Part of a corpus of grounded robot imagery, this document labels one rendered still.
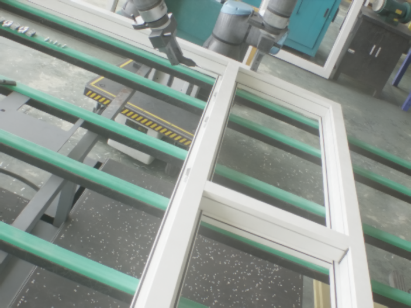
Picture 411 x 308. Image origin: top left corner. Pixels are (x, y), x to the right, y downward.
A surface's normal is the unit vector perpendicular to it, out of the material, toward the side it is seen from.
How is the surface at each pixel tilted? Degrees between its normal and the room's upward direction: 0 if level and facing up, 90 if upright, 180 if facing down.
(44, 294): 0
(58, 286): 0
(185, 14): 90
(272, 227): 90
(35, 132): 0
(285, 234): 90
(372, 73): 90
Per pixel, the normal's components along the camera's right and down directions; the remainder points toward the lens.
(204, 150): 0.34, -0.79
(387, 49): -0.16, 0.48
